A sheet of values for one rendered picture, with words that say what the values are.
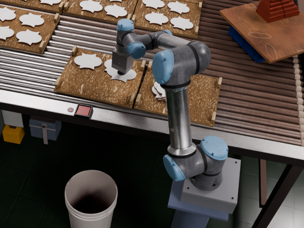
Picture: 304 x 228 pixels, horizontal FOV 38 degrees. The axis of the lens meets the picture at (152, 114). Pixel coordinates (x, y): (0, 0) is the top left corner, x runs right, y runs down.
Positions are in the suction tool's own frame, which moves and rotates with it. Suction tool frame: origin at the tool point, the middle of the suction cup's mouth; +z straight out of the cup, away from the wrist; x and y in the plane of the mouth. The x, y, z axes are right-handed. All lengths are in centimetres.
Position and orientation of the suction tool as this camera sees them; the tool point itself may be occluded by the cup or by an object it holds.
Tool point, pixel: (121, 74)
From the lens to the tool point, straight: 224.1
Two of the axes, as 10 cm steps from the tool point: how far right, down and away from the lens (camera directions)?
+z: -1.1, 6.7, 7.3
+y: -8.6, -4.4, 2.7
